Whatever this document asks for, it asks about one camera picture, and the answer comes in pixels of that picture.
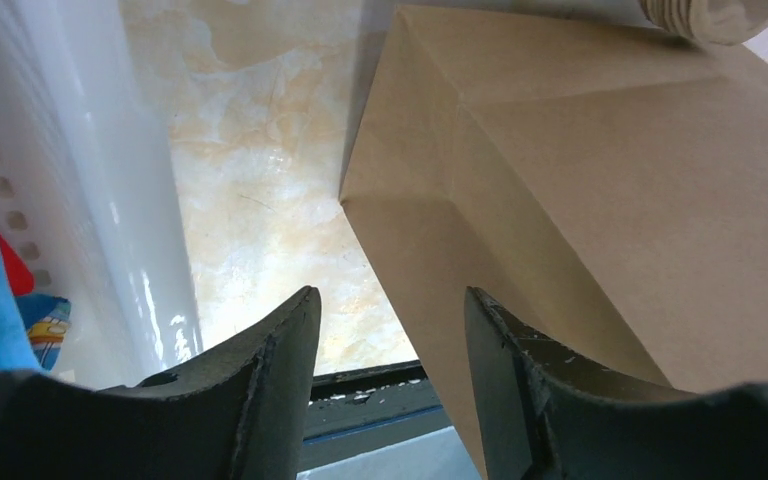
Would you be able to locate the brown paper bag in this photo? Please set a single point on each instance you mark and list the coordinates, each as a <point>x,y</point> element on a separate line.
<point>607,184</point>

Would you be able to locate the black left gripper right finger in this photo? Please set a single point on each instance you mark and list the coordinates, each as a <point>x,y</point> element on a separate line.
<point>548,412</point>

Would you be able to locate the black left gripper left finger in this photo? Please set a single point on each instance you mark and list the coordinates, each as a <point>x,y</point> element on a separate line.
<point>236,411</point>

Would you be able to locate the stack of white paper cups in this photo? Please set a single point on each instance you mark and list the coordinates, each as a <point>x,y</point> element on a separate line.
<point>722,22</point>

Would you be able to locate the red snack bag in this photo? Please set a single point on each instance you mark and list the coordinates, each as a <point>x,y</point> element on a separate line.
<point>19,276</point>

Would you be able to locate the white plastic basket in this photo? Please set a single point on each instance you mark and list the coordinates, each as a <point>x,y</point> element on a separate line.
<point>87,192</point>

